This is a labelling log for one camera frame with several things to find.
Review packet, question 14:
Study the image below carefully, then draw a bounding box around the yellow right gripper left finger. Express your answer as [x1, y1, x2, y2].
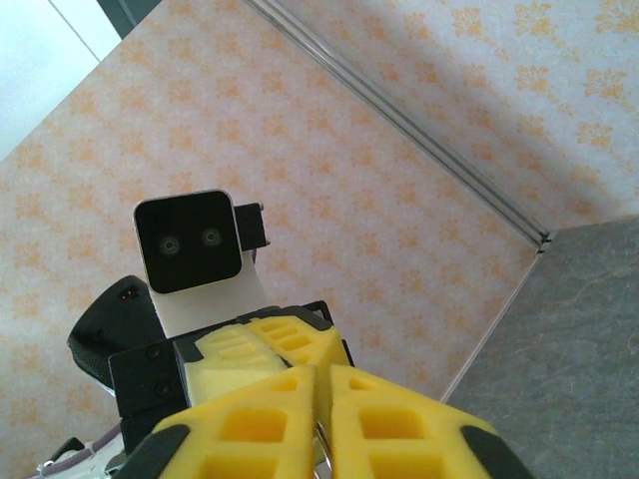
[117, 363, 321, 479]

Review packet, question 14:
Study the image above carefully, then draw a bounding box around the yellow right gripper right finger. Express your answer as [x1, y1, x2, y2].
[319, 363, 535, 479]

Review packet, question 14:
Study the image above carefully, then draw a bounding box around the silver metal split keyring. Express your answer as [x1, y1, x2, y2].
[310, 419, 336, 479]

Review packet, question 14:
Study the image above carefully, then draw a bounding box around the dark grey background panel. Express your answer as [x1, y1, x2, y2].
[97, 0, 166, 39]

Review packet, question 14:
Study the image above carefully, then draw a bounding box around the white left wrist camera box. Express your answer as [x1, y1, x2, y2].
[132, 188, 274, 341]

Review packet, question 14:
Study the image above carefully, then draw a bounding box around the aluminium frame post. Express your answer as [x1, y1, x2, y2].
[243, 0, 554, 256]

